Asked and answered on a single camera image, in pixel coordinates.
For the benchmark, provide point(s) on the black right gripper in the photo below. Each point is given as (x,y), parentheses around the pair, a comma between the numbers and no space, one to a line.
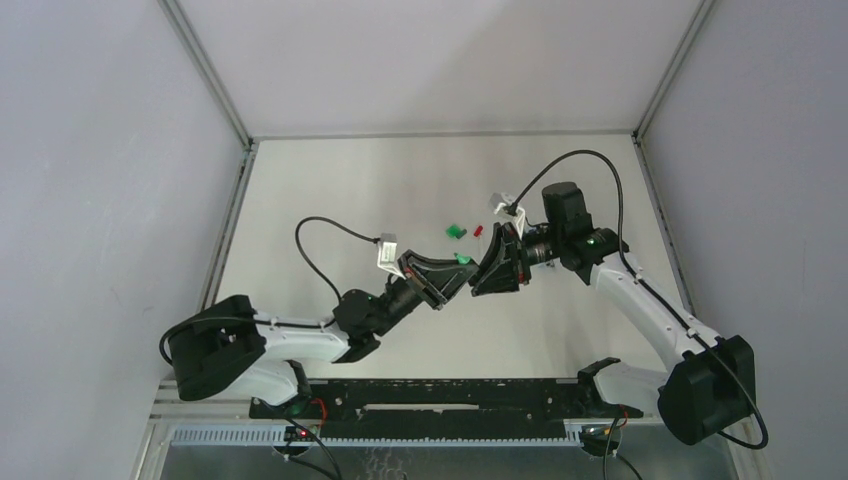
(512,256)

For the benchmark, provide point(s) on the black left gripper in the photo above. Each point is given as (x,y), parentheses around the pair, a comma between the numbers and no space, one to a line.
(419,283)

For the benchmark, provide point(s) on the green highlighter cap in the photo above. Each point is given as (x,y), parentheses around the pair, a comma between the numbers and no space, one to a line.
(456,232)

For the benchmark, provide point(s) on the black green highlighter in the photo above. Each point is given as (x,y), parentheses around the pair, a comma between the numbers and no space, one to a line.
(462,259)

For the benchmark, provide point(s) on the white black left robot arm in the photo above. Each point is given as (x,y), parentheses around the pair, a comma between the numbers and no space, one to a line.
(231,347)

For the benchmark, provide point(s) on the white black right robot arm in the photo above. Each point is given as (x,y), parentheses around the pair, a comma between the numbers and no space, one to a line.
(708,380)

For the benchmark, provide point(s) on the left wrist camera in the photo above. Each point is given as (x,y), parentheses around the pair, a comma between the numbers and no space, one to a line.
(387,253)

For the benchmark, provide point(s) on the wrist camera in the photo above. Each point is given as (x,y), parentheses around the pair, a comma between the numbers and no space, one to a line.
(507,207)
(387,253)

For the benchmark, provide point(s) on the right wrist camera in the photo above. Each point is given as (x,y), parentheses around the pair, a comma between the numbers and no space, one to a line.
(507,207)

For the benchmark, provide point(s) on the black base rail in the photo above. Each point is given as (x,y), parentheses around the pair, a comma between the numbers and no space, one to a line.
(446,409)

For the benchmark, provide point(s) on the aluminium frame rail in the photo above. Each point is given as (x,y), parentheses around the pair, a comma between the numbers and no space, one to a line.
(168,406)

